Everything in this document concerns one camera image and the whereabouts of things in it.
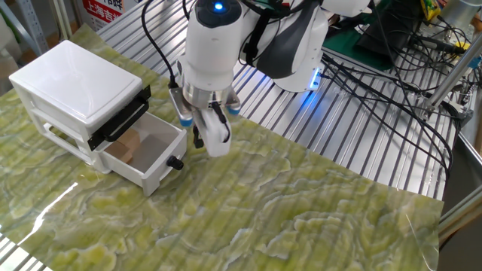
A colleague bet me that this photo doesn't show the green board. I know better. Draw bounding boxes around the green board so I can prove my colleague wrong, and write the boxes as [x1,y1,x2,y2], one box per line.
[322,0,396,72]

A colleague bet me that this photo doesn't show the black forearm strap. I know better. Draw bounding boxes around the black forearm strap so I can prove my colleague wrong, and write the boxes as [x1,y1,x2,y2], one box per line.
[243,11,273,68]

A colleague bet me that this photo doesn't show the aluminium frame rail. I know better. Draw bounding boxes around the aluminium frame rail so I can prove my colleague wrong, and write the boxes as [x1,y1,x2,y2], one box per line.
[438,184,482,244]

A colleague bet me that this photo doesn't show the aluminium frame post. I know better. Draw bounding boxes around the aluminium frame post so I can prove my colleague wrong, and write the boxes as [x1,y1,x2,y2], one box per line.
[420,37,482,120]
[50,0,75,41]

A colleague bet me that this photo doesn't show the white plastic drawer cabinet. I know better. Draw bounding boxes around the white plastic drawer cabinet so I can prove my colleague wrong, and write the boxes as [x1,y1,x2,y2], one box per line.
[8,39,152,175]

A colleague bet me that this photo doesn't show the black box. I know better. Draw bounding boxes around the black box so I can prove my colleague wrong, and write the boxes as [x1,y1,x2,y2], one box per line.
[355,0,419,58]

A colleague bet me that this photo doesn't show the black cable bundle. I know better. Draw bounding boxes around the black cable bundle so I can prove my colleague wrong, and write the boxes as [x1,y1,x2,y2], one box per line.
[319,14,466,180]

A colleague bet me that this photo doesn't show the black drawer front with handle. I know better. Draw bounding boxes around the black drawer front with handle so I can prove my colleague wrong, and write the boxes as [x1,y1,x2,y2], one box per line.
[87,84,152,152]

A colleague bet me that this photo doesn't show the white drawer with knob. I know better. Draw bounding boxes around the white drawer with knob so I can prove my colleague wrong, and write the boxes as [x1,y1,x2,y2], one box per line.
[91,111,188,197]

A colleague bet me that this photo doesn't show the silver wrist mount blue caps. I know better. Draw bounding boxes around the silver wrist mount blue caps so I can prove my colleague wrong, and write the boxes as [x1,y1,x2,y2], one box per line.
[168,86,242,128]

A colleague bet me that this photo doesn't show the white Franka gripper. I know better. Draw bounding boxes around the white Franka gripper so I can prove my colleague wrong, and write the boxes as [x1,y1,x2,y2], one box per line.
[192,106,232,158]

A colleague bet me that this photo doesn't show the black round drawer knob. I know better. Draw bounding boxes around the black round drawer knob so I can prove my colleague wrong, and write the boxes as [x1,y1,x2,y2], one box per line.
[166,155,185,172]

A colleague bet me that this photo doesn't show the cardboard box red label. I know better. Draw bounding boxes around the cardboard box red label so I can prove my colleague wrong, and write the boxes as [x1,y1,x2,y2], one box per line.
[81,0,127,32]

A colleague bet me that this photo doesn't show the brown wooden block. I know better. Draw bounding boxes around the brown wooden block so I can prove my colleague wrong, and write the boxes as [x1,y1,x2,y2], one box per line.
[115,127,142,152]
[104,141,133,165]

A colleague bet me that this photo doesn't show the yellow snack package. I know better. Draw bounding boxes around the yellow snack package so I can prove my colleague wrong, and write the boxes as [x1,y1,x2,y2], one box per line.
[420,0,442,22]

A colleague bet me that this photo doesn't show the grey shelf post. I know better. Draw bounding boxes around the grey shelf post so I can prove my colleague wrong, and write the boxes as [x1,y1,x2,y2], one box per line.
[14,0,49,53]

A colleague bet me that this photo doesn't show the green marble pattern mat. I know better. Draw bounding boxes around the green marble pattern mat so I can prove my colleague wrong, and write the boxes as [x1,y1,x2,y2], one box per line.
[0,23,445,271]

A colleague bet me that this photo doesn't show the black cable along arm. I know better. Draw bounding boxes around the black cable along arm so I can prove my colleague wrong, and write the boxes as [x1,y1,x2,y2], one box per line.
[141,0,232,144]

